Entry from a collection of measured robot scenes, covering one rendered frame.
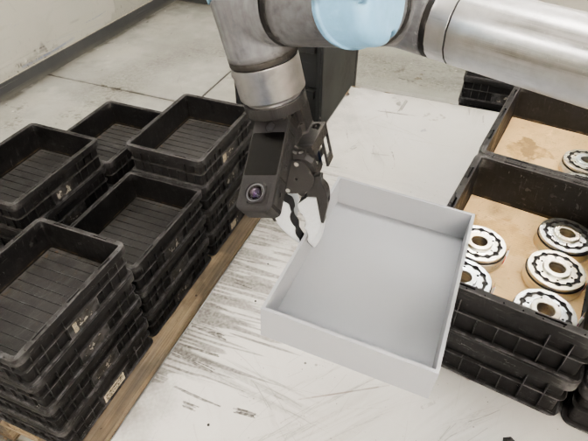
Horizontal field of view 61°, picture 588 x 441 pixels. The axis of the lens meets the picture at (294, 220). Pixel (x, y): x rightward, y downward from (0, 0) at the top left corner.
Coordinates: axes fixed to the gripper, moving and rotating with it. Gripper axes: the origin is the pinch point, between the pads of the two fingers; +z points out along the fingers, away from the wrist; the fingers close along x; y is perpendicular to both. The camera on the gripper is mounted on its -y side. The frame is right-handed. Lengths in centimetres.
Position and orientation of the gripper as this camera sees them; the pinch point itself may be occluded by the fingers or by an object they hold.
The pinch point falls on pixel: (305, 241)
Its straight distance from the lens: 66.7
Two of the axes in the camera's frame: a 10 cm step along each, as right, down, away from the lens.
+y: 3.2, -6.3, 7.1
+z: 2.3, 7.8, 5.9
